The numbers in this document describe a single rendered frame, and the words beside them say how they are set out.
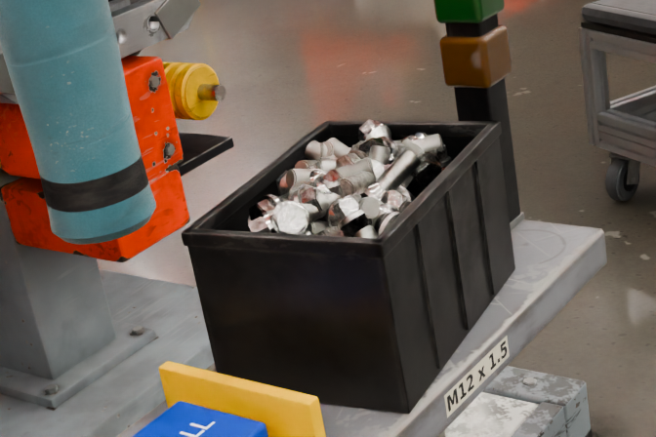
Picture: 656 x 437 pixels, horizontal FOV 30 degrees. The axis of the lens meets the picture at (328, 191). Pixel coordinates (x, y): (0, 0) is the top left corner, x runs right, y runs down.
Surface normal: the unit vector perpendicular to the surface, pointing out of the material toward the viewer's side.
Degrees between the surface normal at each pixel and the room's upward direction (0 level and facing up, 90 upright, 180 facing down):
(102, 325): 90
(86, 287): 90
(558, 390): 0
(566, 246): 0
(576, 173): 0
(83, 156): 92
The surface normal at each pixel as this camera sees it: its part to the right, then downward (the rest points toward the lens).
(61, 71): 0.16, 0.37
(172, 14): 0.80, 0.09
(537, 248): -0.17, -0.92
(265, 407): -0.58, 0.39
